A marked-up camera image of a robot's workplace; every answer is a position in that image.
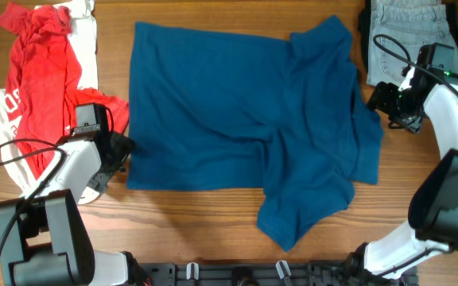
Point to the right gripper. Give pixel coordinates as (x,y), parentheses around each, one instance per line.
(379,100)

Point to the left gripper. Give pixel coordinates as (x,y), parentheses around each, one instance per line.
(122,146)

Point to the blue t-shirt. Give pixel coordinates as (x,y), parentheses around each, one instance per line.
(212,110)

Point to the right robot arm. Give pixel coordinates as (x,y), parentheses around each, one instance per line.
(429,90)

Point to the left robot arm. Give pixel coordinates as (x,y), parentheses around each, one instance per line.
(43,240)

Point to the folded light blue jeans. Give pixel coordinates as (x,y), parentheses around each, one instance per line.
(413,24)

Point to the red t-shirt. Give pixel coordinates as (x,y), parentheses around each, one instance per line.
(42,84)

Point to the white t-shirt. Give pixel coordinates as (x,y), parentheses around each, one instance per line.
(83,39)

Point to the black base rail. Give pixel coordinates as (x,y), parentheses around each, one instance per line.
(314,273)

